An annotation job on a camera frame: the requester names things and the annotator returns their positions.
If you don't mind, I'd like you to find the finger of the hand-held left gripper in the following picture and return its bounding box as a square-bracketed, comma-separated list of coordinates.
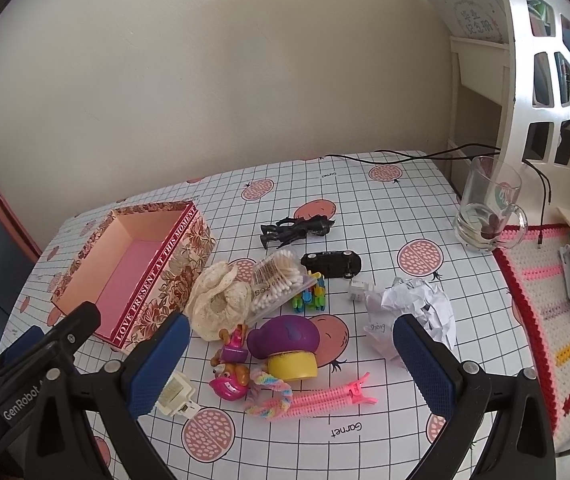
[39, 302, 102, 361]

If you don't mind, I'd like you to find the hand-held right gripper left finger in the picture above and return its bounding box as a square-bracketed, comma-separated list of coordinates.
[22, 310, 192, 480]

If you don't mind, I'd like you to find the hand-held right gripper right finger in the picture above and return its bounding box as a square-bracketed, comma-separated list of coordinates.
[392, 312, 558, 480]

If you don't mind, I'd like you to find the cream hair clip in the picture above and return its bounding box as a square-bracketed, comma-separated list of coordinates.
[157, 371, 201, 420]

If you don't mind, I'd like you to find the white paper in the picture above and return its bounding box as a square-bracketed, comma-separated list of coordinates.
[363, 276, 458, 363]

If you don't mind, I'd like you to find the brown dog figure pink outfit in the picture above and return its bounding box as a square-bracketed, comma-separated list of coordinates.
[209, 324, 253, 402]

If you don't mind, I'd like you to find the floral pink gift box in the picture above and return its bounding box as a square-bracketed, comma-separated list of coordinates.
[51, 200, 217, 352]

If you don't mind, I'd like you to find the cream lace cloth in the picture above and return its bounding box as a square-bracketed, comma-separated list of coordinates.
[185, 260, 252, 342]

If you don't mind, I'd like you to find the pink hair roller clip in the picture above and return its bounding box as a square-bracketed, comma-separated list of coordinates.
[270, 372, 380, 423]

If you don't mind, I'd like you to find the rainbow braided bracelet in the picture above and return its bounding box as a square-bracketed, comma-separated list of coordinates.
[244, 366, 294, 418]

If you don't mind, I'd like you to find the colourful plastic clips toy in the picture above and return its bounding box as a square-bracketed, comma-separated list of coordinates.
[291, 271, 328, 314]

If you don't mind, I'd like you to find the purple and yellow mushroom toy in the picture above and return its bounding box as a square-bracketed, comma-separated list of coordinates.
[246, 315, 322, 381]

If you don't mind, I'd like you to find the cotton swab pack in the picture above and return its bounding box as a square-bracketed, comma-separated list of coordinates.
[247, 246, 318, 320]

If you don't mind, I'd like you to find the grid print covered desktop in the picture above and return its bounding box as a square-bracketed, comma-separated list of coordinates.
[0, 150, 536, 480]

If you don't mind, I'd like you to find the small white cube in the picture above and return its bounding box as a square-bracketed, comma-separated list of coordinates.
[348, 280, 373, 303]

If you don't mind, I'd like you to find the pink-edged dark panel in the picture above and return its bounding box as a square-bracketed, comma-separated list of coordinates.
[0, 192, 43, 261]

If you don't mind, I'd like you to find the striped crochet mat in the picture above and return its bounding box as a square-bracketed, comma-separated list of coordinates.
[494, 220, 570, 456]

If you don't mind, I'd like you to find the black toy car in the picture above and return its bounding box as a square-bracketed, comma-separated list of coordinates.
[300, 249, 363, 279]

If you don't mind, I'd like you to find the glass mug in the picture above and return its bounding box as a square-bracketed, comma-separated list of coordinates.
[454, 156, 530, 253]

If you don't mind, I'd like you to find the black action figure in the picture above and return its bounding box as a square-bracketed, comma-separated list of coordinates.
[259, 214, 337, 251]

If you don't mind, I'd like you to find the white shelf unit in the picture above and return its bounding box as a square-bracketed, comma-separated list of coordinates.
[447, 35, 513, 201]

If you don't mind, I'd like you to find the row of books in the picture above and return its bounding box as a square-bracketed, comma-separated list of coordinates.
[527, 0, 570, 111]

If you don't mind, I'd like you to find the printed picture board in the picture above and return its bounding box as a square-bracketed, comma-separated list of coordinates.
[415, 0, 508, 45]

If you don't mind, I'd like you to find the black cable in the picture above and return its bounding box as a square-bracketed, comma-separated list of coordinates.
[522, 159, 552, 251]
[325, 145, 502, 165]

